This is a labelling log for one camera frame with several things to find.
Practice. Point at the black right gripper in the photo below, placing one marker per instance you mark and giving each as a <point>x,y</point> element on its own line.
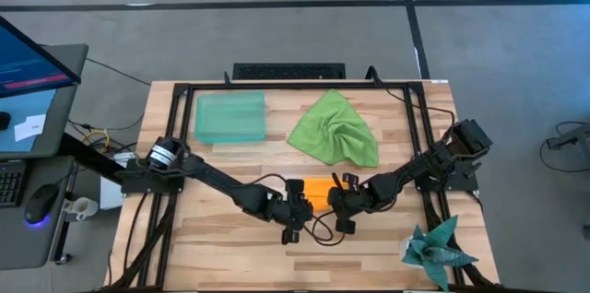
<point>357,203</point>

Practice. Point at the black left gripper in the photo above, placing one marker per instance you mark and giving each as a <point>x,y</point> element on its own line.
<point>288,212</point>

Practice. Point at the orange microfiber towel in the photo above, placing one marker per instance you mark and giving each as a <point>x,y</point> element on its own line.
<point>318,191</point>

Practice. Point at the green microfiber towel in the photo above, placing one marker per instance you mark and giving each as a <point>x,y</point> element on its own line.
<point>332,132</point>

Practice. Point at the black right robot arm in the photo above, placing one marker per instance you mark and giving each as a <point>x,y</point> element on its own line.
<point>405,171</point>

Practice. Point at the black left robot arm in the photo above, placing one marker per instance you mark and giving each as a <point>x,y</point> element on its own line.
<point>221,180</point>

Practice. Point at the teal translucent plastic basket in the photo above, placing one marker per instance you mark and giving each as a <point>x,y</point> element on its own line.
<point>230,118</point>

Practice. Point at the white plant pot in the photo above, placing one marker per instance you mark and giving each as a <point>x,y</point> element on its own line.
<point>405,249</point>

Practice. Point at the teal artificial plant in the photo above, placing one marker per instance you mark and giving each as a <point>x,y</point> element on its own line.
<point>435,251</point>

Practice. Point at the black mesh box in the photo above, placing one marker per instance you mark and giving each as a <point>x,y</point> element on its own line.
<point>288,72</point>

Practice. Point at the white box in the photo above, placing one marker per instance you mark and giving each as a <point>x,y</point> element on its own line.
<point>110,196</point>

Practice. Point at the white plastic cup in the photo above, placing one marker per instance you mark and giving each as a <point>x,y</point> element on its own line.
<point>85,207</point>

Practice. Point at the black stand base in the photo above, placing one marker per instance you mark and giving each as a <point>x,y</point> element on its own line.
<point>576,136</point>

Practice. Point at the black computer mouse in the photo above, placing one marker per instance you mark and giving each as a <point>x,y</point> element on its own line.
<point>41,201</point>

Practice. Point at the grey computer desk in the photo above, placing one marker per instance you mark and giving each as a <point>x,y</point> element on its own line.
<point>27,247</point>

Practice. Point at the white paper note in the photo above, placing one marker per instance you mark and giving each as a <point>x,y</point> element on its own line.
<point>30,128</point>

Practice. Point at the black backlit keyboard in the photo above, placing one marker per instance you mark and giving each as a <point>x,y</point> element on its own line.
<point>10,187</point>

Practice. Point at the computer monitor with blue screen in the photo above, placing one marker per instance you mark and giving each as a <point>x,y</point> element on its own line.
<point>27,67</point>

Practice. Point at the small black round device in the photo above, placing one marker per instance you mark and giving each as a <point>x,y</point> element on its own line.
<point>3,121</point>

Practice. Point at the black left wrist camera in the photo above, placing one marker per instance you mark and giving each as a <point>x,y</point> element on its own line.
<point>305,207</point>

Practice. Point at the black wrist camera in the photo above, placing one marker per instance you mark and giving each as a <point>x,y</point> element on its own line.
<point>336,201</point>
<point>305,207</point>

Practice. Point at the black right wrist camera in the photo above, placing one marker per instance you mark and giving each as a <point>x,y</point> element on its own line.
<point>336,201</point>

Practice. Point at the black metal table frame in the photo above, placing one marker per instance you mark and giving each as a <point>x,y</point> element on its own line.
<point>299,85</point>

